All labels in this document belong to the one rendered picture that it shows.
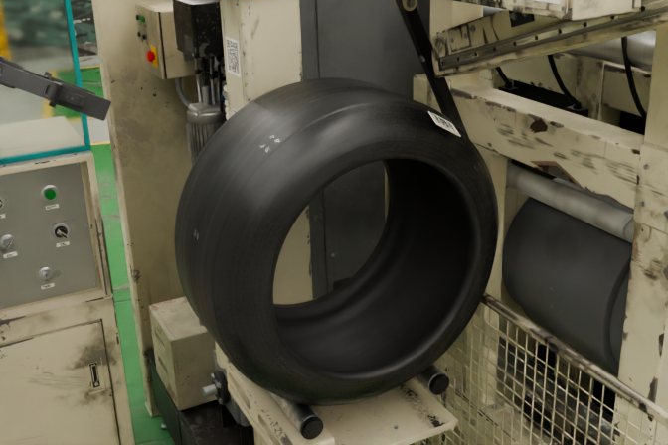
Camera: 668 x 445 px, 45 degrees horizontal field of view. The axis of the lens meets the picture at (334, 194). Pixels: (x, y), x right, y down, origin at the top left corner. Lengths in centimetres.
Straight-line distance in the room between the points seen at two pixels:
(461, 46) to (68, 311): 113
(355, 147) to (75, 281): 99
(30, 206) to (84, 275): 23
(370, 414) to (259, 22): 83
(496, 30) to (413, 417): 79
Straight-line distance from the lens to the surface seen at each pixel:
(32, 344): 210
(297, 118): 135
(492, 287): 207
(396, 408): 175
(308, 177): 130
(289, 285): 182
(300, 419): 154
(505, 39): 154
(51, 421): 222
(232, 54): 168
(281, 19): 164
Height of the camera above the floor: 182
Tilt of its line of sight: 21 degrees down
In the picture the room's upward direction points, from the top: 2 degrees counter-clockwise
